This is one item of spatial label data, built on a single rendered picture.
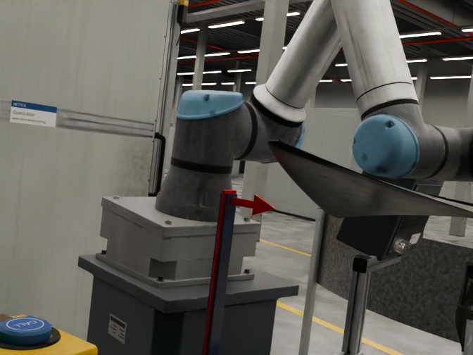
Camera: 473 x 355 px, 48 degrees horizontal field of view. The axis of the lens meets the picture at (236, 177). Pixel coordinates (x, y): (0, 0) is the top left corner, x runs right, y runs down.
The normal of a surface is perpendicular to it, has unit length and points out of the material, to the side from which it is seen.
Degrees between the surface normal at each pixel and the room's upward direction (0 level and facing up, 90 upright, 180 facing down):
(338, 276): 90
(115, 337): 90
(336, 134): 90
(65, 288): 90
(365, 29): 81
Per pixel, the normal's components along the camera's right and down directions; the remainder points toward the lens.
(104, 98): 0.83, 0.11
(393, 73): 0.10, -0.28
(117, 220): -0.74, -0.05
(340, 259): -0.92, -0.09
